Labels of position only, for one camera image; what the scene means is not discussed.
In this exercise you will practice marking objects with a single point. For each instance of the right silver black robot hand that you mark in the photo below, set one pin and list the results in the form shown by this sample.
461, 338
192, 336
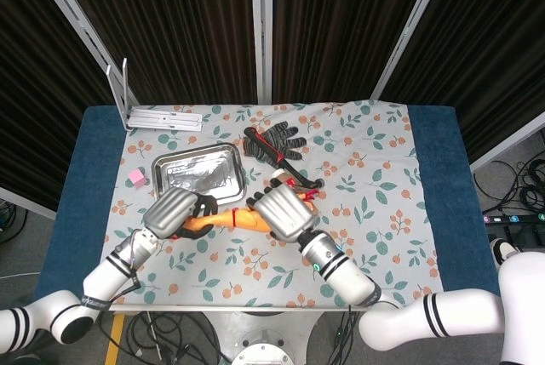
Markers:
283, 212

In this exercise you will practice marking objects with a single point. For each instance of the white metal folding bracket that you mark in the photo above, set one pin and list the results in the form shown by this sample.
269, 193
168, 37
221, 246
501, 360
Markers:
166, 120

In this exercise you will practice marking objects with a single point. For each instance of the yellow rubber chicken toy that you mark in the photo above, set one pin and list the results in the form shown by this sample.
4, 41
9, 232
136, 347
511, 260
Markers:
238, 219

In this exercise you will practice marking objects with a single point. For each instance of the blue felt table cover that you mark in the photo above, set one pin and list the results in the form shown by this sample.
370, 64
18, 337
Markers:
72, 212

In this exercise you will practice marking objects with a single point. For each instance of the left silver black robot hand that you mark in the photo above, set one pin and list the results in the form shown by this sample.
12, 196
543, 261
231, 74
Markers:
170, 212

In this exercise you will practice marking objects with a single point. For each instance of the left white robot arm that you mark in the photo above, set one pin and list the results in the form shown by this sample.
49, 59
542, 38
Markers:
102, 280

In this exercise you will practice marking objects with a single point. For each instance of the grey round robot base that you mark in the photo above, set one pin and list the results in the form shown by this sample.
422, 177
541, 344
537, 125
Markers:
264, 339

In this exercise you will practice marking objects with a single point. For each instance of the stainless steel rectangular tray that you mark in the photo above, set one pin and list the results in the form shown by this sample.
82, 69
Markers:
200, 169

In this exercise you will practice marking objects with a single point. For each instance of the pink foam cube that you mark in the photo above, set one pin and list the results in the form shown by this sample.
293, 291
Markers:
137, 178

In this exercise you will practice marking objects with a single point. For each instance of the white slanted plain frame post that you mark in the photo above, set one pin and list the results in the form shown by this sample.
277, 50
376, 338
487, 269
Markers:
411, 24

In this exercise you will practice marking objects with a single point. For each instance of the white slanted perforated frame post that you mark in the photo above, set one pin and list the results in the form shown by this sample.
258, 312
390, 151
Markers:
81, 20

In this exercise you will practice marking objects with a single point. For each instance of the grey black knit glove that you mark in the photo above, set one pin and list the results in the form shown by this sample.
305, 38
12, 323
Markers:
285, 135

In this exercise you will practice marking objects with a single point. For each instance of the white black shoe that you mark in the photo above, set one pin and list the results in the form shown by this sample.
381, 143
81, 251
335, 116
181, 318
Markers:
504, 250

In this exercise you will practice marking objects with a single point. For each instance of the white vertical frame post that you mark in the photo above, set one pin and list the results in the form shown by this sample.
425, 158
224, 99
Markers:
261, 20

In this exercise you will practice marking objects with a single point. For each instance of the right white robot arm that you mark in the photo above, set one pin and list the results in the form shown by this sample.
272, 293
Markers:
353, 284

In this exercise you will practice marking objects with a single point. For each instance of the floral fruit print tablecloth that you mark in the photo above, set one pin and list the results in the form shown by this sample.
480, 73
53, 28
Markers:
362, 233

